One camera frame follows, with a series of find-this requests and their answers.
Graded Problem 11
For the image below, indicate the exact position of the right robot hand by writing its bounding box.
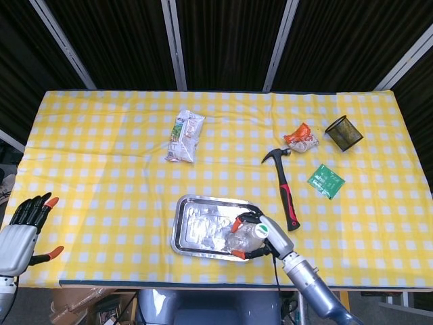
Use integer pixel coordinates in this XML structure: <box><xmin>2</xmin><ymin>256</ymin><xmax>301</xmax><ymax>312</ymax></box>
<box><xmin>231</xmin><ymin>209</ymin><xmax>295</xmax><ymax>262</ymax></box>

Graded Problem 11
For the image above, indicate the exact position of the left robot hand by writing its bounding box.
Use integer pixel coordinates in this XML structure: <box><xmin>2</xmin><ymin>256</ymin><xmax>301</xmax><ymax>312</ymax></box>
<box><xmin>0</xmin><ymin>192</ymin><xmax>65</xmax><ymax>277</ymax></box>

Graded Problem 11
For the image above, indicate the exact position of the clear plastic bottle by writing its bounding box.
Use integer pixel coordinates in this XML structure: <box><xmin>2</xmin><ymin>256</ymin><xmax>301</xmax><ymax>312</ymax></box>
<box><xmin>225</xmin><ymin>221</ymin><xmax>270</xmax><ymax>255</ymax></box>

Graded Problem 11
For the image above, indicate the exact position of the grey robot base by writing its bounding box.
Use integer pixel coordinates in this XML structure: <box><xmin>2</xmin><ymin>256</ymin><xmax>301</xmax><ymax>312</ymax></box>
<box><xmin>137</xmin><ymin>288</ymin><xmax>282</xmax><ymax>325</ymax></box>

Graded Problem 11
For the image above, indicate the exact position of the stainless steel rectangular tray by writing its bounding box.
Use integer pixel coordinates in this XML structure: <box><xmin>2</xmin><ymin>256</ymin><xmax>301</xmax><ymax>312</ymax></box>
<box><xmin>170</xmin><ymin>194</ymin><xmax>261</xmax><ymax>262</ymax></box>

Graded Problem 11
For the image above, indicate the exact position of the black red claw hammer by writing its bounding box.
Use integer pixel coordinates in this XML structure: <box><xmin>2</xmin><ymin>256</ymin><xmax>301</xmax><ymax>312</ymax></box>
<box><xmin>260</xmin><ymin>147</ymin><xmax>301</xmax><ymax>232</ymax></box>

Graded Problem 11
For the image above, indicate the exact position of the green printed sachet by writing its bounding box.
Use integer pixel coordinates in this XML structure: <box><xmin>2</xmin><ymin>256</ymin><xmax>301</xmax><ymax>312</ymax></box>
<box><xmin>306</xmin><ymin>163</ymin><xmax>346</xmax><ymax>200</ymax></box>

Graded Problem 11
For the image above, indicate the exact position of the brown cardboard box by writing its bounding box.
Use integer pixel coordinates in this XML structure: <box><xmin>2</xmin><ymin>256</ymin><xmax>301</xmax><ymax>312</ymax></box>
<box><xmin>49</xmin><ymin>287</ymin><xmax>136</xmax><ymax>325</ymax></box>

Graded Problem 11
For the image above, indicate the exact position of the crumpled orange white wrapper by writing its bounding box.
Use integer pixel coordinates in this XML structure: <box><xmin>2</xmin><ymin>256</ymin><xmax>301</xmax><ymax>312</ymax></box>
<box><xmin>283</xmin><ymin>123</ymin><xmax>321</xmax><ymax>154</ymax></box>

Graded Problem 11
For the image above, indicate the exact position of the yellow white checkered tablecloth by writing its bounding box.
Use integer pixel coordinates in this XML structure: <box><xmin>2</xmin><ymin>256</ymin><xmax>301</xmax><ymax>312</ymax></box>
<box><xmin>9</xmin><ymin>89</ymin><xmax>433</xmax><ymax>288</ymax></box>

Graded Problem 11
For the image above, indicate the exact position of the black mesh pen holder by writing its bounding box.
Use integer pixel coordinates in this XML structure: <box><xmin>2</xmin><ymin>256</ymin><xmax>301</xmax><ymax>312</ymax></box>
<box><xmin>324</xmin><ymin>115</ymin><xmax>364</xmax><ymax>152</ymax></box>

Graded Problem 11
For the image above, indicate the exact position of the white silver snack bag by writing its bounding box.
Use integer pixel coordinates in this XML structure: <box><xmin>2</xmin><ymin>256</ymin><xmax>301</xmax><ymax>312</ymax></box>
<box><xmin>164</xmin><ymin>109</ymin><xmax>206</xmax><ymax>164</ymax></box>

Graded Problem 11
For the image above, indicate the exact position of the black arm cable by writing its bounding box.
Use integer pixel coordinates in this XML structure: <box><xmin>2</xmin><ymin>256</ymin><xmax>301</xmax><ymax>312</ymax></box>
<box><xmin>271</xmin><ymin>255</ymin><xmax>284</xmax><ymax>325</ymax></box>

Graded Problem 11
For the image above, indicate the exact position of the white partition frame post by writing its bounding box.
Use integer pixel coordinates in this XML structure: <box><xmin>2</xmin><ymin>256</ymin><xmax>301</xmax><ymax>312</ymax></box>
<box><xmin>373</xmin><ymin>32</ymin><xmax>433</xmax><ymax>91</ymax></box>
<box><xmin>28</xmin><ymin>0</ymin><xmax>98</xmax><ymax>91</ymax></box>
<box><xmin>263</xmin><ymin>0</ymin><xmax>300</xmax><ymax>92</ymax></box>
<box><xmin>0</xmin><ymin>128</ymin><xmax>25</xmax><ymax>152</ymax></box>
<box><xmin>161</xmin><ymin>0</ymin><xmax>188</xmax><ymax>91</ymax></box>

